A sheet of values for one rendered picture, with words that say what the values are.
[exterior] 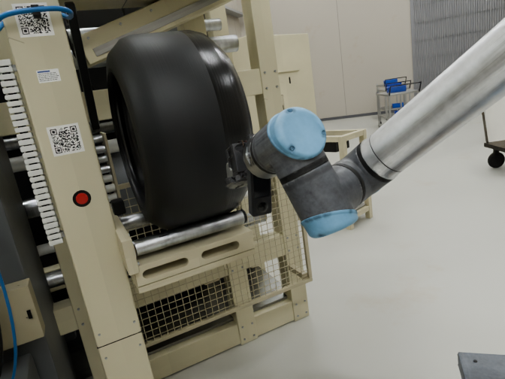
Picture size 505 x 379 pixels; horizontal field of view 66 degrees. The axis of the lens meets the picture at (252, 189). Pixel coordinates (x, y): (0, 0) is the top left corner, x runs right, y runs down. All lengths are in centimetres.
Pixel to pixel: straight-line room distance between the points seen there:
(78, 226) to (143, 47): 50
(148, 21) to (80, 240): 83
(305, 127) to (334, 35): 1140
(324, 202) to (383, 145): 15
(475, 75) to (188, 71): 64
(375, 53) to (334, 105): 177
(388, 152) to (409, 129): 5
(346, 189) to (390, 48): 1131
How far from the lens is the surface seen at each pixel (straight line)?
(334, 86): 1199
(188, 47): 108
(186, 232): 114
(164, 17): 160
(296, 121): 63
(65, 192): 114
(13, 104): 114
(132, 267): 109
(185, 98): 98
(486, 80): 64
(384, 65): 1192
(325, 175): 64
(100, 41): 155
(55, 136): 112
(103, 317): 126
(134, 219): 139
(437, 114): 66
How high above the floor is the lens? 128
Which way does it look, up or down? 14 degrees down
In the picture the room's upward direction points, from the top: 9 degrees counter-clockwise
